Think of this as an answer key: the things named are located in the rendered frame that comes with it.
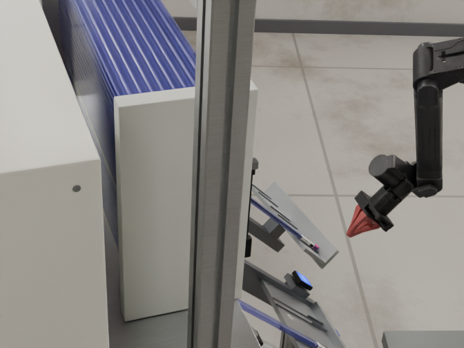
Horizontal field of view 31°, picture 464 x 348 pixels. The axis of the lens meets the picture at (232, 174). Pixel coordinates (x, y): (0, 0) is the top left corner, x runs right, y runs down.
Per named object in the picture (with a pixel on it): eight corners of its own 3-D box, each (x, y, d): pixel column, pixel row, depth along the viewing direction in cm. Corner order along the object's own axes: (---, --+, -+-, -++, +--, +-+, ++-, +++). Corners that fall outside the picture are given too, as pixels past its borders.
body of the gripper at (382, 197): (373, 220, 193) (397, 198, 192) (355, 194, 201) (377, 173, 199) (389, 231, 197) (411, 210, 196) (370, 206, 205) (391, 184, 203)
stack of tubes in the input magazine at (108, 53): (133, 95, 154) (131, -46, 139) (223, 276, 115) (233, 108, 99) (65, 103, 150) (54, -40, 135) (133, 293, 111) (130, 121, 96)
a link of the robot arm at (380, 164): (440, 194, 190) (440, 162, 194) (413, 170, 183) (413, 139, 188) (395, 207, 197) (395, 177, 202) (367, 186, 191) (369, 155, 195)
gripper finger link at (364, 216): (344, 236, 197) (372, 209, 195) (331, 218, 203) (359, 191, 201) (360, 247, 201) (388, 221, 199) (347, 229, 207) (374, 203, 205)
